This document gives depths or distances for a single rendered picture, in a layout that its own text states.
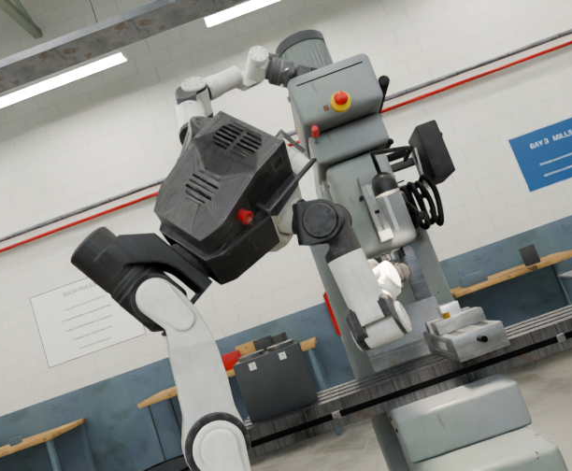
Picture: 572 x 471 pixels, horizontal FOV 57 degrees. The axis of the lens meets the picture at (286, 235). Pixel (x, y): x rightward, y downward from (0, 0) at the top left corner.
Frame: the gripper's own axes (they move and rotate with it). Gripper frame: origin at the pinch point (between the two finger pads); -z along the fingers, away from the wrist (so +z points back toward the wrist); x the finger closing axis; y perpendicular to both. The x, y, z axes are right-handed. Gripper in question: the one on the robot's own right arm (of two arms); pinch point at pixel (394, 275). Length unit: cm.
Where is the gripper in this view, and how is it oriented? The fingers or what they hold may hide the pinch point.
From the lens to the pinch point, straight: 174.5
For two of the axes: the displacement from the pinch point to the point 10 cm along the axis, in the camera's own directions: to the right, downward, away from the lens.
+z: -4.2, 0.0, -9.1
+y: 3.3, 9.3, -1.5
